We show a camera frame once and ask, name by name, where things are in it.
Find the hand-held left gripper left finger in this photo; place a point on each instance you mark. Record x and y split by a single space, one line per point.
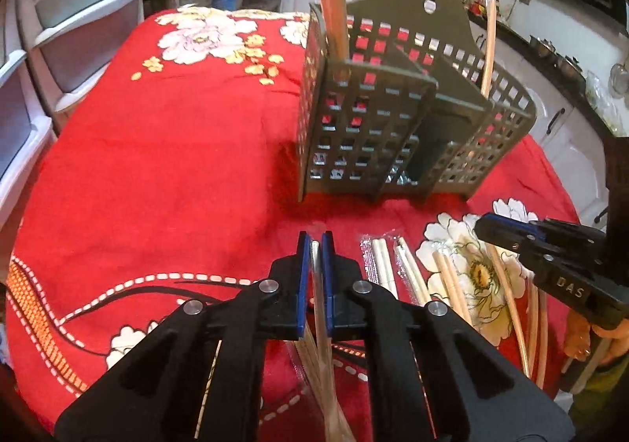
304 285

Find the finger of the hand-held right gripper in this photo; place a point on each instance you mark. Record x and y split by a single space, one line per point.
501 238
570 230

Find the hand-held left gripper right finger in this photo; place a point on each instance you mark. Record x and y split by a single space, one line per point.
328 285

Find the wooden chopsticks pair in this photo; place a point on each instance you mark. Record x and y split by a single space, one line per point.
379 265
410 270
319 304

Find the bare wooden chopstick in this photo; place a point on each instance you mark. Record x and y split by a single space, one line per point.
459 289
444 280

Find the olive perforated utensil holder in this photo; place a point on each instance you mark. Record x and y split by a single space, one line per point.
373 93

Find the person's right hand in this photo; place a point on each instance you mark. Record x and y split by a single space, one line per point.
580 334

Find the long pale chopstick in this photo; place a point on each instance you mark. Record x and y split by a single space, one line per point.
489 39
533 329
543 339
508 304

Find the black kitchen countertop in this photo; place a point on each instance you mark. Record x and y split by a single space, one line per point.
540 64

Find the red floral blanket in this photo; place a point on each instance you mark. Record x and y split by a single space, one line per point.
172 167

